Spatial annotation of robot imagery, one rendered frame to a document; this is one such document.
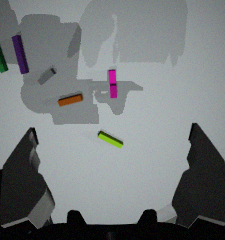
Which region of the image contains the purple rod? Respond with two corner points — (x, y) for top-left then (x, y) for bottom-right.
(12, 35), (29, 74)

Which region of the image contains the lime green rod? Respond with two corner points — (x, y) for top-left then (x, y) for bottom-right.
(98, 131), (123, 148)

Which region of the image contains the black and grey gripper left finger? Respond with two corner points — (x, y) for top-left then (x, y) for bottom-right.
(0, 127), (55, 240)

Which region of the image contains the magenta rod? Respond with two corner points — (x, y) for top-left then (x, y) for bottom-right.
(110, 84), (117, 98)
(109, 69), (116, 84)

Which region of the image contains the orange rod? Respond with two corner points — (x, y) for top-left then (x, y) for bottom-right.
(58, 93), (83, 106)

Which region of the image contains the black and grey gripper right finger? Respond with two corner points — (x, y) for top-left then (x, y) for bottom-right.
(172, 123), (225, 240)

